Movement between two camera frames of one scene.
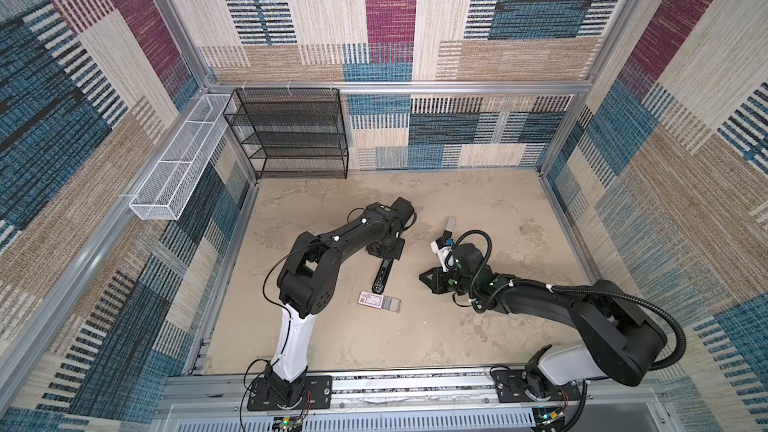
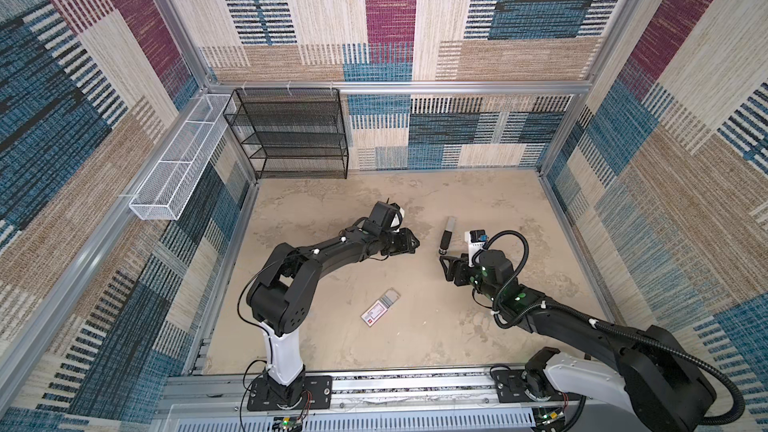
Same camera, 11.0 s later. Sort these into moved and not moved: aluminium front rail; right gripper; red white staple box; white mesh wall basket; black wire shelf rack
Moved: red white staple box; right gripper
Not moved: white mesh wall basket; black wire shelf rack; aluminium front rail
